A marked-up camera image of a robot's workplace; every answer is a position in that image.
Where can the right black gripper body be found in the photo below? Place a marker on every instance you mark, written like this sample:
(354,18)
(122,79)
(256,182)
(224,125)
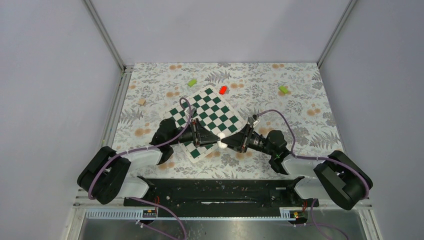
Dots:
(258,143)

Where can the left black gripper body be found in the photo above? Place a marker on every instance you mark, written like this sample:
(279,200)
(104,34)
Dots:
(186,137)

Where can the white earbud case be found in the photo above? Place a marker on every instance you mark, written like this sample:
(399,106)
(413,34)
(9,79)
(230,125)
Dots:
(221,144)

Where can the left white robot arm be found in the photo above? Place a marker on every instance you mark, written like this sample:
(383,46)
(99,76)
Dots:
(106,176)

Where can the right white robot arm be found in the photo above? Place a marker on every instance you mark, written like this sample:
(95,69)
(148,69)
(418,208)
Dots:
(335,177)

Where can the green white chessboard mat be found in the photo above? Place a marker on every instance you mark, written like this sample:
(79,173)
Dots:
(216,115)

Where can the small wooden cube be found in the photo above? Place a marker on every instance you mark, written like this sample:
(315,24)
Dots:
(141,102)

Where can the red block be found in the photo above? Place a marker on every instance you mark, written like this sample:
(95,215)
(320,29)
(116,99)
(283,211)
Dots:
(223,90)

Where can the floral patterned table mat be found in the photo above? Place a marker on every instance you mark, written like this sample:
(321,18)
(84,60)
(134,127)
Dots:
(303,114)

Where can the green block left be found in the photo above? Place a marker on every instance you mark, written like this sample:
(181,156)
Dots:
(192,82)

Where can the green block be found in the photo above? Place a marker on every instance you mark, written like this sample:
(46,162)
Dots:
(283,89)
(192,82)

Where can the green block right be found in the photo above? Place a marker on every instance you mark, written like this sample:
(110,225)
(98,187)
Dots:
(283,89)

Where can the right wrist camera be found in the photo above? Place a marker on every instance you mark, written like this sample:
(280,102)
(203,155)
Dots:
(253,120)

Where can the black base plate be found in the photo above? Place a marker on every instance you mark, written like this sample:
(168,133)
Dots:
(226,198)

